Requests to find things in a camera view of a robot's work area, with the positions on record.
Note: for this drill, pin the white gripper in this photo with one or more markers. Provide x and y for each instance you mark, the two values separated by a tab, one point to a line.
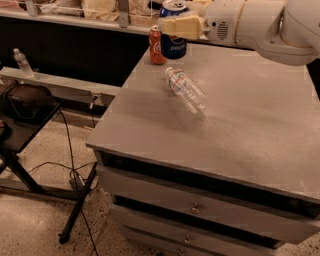
220	20

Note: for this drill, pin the blue pepsi can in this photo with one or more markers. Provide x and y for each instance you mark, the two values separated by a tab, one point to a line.
173	47

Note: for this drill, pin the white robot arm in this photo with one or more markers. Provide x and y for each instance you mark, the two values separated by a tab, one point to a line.
283	31

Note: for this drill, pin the red coke can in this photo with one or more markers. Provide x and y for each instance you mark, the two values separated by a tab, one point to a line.
156	56

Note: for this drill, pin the clear plastic water bottle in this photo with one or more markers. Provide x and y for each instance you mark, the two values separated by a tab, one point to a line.
188	91

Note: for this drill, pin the grey metal ledge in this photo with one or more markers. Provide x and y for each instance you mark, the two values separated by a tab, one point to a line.
67	88

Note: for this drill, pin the grey drawer cabinet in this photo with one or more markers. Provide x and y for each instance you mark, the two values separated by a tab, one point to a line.
251	160

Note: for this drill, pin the small bottle on ledge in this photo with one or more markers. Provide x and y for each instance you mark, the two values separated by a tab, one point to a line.
23	63

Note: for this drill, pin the top drawer metal knob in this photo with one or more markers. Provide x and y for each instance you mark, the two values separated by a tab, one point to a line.
194	209

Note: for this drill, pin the dark bag on side table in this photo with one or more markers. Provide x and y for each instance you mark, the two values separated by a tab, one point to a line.
24	101

